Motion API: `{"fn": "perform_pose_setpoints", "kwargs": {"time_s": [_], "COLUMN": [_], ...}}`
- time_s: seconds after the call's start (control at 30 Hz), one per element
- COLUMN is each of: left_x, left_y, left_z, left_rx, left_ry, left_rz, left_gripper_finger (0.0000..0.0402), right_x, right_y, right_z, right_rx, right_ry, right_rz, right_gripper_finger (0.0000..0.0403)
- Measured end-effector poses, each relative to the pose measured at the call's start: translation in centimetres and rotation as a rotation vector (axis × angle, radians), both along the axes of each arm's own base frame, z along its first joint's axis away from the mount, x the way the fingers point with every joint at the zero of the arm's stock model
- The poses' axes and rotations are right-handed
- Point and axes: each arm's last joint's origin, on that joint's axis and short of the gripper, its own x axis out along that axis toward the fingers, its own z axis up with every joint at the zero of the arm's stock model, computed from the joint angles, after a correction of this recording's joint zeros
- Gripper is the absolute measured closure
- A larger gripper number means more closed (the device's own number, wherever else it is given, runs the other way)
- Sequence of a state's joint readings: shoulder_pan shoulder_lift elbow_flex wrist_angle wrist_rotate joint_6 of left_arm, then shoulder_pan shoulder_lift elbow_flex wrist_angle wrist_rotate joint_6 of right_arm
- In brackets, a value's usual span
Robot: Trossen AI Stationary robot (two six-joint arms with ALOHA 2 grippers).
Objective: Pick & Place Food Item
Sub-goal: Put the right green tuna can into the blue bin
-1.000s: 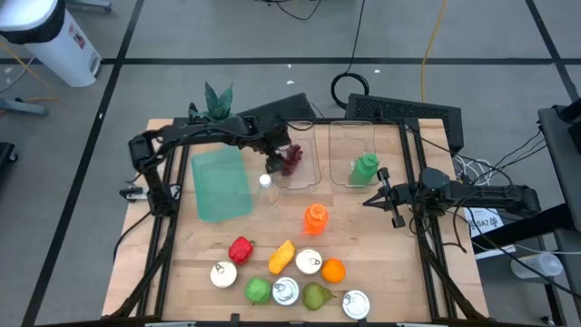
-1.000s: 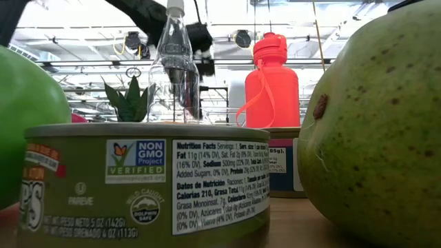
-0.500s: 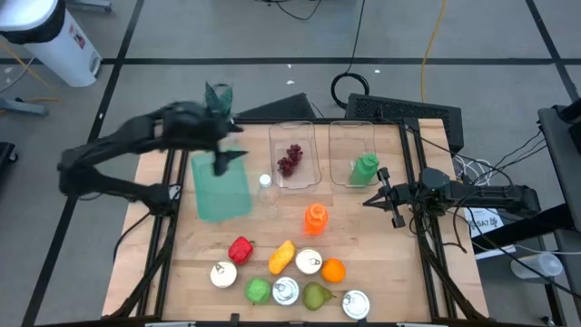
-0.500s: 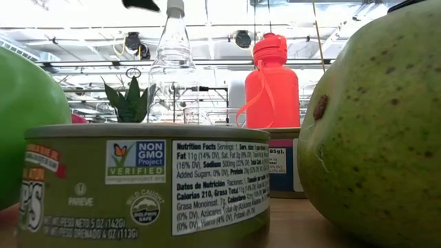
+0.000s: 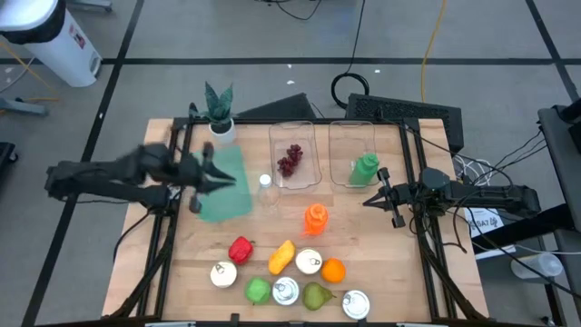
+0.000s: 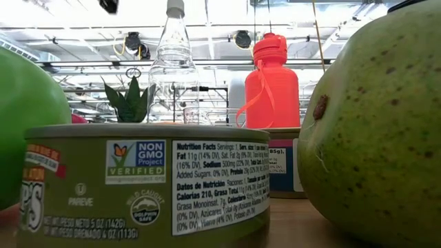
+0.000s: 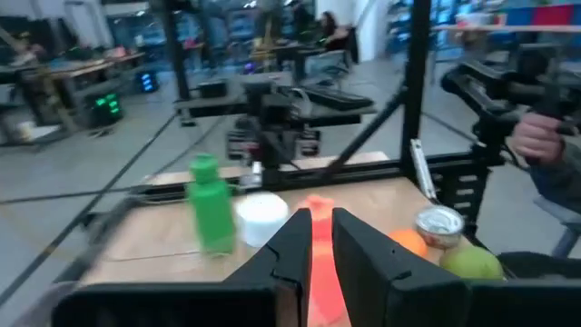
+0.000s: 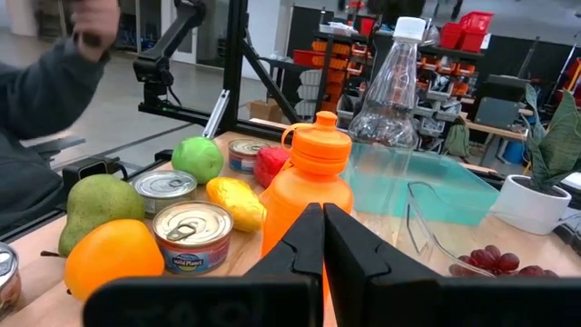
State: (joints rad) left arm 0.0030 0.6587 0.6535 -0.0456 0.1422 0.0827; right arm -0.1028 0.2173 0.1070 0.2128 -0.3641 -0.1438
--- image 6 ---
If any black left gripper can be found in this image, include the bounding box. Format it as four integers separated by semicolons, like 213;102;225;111
99;0;120;14

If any clear plastic water bottle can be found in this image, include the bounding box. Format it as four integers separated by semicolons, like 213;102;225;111
147;0;201;124

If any orange plastic bottle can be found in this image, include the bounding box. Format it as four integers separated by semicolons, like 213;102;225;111
236;32;301;130

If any olive label tuna can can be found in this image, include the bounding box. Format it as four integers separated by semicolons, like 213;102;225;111
16;123;271;248

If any blue label tin can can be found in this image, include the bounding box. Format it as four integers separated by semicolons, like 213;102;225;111
258;127;308;200

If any snake plant in white pot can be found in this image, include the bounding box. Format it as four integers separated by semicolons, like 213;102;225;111
101;75;154;124

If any black metal rack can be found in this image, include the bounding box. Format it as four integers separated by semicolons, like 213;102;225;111
172;85;230;125

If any green apple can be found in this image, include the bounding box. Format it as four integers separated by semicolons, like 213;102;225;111
0;46;72;211

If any white building column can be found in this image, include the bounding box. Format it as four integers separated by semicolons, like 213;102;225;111
229;77;256;125

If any green pear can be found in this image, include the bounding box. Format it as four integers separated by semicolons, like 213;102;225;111
296;0;441;248

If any black ceiling cord reel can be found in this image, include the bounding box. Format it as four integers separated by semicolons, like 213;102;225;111
234;30;253;50
113;31;152;60

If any yellow hanging cable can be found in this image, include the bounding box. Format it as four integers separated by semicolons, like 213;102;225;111
311;0;327;73

